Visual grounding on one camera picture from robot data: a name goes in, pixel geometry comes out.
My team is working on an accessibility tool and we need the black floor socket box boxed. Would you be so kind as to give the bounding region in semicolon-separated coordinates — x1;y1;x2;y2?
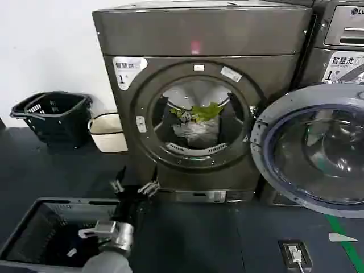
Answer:
278;239;314;270

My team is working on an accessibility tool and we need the white plug with cable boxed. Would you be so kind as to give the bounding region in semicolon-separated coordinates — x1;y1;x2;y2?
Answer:
287;245;307;273

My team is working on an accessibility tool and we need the grey dryer with white labels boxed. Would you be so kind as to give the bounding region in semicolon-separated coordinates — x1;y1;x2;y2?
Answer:
295;0;364;206

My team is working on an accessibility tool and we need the white floor tape piece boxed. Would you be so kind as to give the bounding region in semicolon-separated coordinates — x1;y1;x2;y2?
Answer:
329;232;359;243

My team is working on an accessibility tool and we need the black plastic basket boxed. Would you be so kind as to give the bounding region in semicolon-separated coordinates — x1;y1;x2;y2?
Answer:
10;90;93;149

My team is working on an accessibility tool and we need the round glass dryer door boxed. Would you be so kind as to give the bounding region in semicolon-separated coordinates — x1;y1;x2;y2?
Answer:
249;82;364;220

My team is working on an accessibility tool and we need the dark garment with white label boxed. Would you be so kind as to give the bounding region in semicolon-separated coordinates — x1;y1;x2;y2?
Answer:
65;227;101;268

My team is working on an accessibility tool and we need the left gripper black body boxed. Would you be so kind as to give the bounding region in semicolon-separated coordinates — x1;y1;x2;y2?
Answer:
111;184;144;226

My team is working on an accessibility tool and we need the white bin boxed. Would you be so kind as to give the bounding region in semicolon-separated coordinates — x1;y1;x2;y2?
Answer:
87;112;129;154

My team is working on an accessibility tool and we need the green floor tape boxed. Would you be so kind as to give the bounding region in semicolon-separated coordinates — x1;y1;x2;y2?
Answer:
324;213;364;273

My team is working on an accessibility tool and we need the green cloth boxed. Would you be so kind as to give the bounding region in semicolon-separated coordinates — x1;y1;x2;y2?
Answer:
169;102;224;123

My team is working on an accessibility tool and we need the grey dryer with open drum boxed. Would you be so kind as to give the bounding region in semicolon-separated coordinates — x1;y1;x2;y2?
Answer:
92;0;317;204

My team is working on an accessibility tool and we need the white grey garment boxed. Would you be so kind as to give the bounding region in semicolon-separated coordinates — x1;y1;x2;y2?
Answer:
173;117;220;147

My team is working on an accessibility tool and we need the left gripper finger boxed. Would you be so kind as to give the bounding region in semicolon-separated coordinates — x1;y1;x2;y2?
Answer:
137;169;160;197
110;166;127;195

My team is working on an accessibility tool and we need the grey laundry basket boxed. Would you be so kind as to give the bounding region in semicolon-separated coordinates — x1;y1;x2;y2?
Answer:
0;197;135;273

